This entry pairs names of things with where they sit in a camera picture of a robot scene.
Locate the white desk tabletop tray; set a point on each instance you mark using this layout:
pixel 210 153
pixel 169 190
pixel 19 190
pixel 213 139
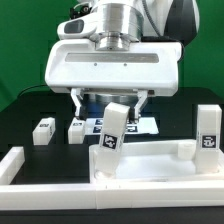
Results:
pixel 156 161

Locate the white U-shaped obstacle fence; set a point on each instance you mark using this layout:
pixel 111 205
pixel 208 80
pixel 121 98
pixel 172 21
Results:
pixel 101 195

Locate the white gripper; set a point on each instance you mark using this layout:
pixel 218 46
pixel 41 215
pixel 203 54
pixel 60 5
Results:
pixel 146 69

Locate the fiducial marker base sheet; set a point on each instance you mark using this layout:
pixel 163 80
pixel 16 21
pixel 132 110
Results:
pixel 146 125

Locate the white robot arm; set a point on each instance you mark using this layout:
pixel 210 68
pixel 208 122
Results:
pixel 122 48

